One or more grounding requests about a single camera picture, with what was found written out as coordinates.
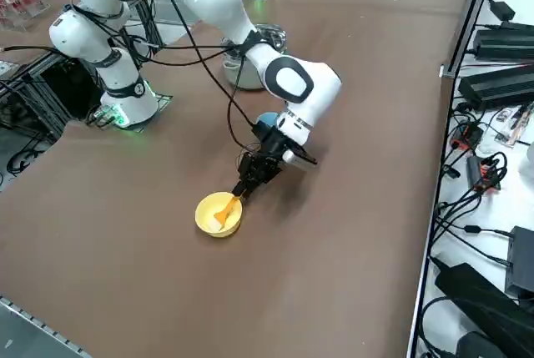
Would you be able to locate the white round object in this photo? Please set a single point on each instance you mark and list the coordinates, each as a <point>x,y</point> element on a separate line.
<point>527,170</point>

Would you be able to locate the printed plastic packet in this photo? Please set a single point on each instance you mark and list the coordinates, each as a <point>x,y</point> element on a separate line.
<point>511,124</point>

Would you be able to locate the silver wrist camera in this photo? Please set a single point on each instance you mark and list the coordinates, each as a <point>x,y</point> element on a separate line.
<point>298,159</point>

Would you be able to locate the large black power adapter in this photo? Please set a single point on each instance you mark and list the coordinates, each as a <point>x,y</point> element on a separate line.
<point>505,45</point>
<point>496,89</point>

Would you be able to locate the yellow plastic bowl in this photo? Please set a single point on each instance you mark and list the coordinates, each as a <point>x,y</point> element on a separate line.
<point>208,212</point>

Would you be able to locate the stainless steel pot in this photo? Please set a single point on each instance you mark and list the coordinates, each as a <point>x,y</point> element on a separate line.
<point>246,78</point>

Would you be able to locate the aluminium camera post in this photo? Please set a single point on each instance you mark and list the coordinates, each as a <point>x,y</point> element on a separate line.
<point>471,11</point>

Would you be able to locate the black adapter orange plug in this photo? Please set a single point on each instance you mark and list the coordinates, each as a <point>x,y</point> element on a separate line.
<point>475,170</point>

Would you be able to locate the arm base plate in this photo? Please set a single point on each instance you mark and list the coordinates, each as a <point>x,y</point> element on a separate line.
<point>162,101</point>

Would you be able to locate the black aluminium frame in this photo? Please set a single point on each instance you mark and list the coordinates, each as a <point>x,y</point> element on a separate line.
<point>62,82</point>

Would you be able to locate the big black power brick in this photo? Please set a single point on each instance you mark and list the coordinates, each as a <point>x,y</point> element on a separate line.
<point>480,299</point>

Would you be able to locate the aluminium rail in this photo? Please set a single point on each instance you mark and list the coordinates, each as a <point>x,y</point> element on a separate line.
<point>25,324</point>

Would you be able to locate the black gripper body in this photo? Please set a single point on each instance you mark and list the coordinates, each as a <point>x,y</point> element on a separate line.
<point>271,145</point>

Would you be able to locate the blue plastic cup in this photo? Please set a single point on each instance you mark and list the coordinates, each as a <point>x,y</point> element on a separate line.
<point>267,118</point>

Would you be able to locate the black box adapter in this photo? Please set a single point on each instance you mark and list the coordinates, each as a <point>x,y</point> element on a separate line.
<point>521,262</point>

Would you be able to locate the black orange power hub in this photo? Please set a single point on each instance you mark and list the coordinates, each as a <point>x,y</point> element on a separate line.
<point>467,137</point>

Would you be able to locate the small black power adapter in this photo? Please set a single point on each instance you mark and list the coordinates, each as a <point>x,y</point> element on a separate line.
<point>502,9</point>

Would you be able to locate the small black inline box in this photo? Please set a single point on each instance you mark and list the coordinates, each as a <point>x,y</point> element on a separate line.
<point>472,229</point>

